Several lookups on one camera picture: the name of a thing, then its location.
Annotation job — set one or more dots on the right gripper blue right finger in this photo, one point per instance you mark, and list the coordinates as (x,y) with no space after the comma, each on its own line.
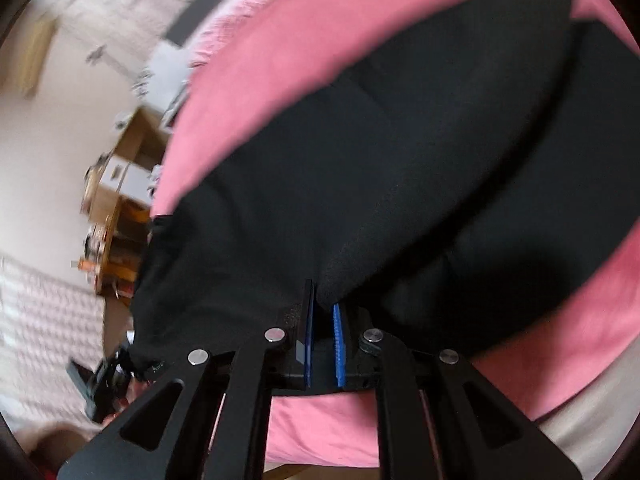
(355,369)

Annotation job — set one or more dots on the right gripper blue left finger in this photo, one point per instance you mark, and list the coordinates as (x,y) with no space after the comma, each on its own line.
(299,328)

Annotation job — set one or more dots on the black pants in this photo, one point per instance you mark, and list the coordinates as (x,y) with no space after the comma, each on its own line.
(456,184)

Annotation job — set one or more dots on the wooden stool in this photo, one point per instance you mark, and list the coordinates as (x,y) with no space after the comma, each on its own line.
(112,251)

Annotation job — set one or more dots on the brown cardboard box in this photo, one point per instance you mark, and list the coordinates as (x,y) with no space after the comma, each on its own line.
(126,169)

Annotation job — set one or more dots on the pink plush blanket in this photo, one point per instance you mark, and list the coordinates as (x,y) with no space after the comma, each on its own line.
(578,371)

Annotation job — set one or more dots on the white patterned bed sheet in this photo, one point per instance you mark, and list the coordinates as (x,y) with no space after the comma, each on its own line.
(161,83)

